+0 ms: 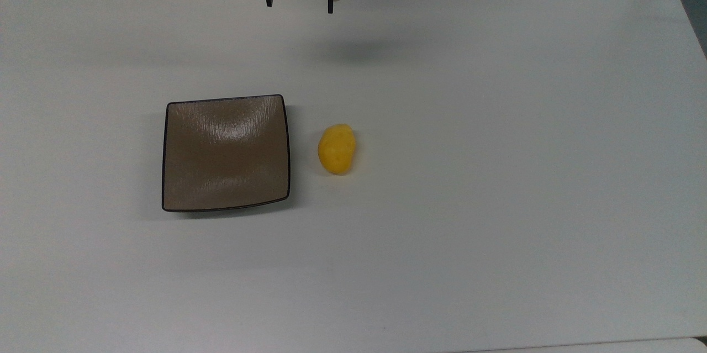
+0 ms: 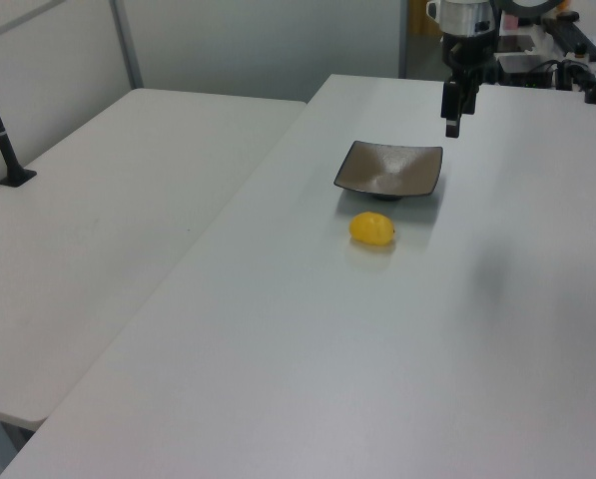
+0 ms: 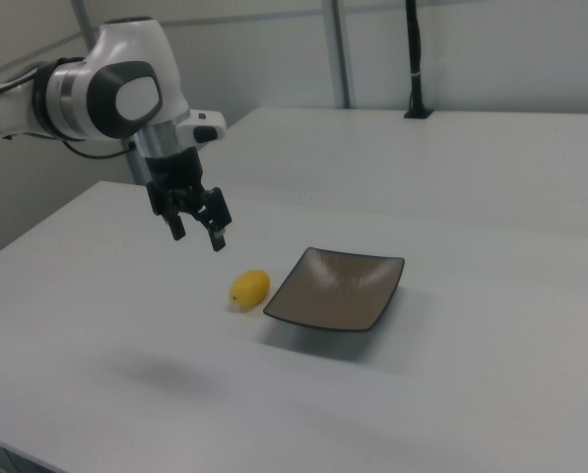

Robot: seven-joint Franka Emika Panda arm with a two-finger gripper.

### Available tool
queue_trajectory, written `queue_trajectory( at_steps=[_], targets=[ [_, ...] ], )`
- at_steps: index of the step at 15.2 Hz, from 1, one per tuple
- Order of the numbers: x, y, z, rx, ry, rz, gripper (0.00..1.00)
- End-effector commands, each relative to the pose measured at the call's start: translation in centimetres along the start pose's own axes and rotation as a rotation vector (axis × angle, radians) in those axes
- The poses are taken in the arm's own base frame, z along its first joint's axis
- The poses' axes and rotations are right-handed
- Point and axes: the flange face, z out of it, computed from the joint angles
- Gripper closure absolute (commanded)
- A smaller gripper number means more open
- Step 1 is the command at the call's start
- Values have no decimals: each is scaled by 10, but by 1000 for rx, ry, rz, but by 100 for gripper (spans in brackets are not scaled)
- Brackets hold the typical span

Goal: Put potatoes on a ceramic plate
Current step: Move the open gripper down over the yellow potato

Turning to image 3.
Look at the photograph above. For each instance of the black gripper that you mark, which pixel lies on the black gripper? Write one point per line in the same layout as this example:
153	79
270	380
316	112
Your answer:
175	170

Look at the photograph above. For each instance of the yellow lemon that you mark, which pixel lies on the yellow lemon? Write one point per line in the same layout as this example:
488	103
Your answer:
249	291

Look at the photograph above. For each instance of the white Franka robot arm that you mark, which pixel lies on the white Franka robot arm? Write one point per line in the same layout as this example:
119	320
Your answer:
126	44

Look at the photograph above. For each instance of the square brown ceramic plate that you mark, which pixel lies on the square brown ceramic plate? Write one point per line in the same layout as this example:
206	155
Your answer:
333	290

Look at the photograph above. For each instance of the black pole with base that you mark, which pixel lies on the black pole with base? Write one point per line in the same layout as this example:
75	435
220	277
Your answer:
414	49

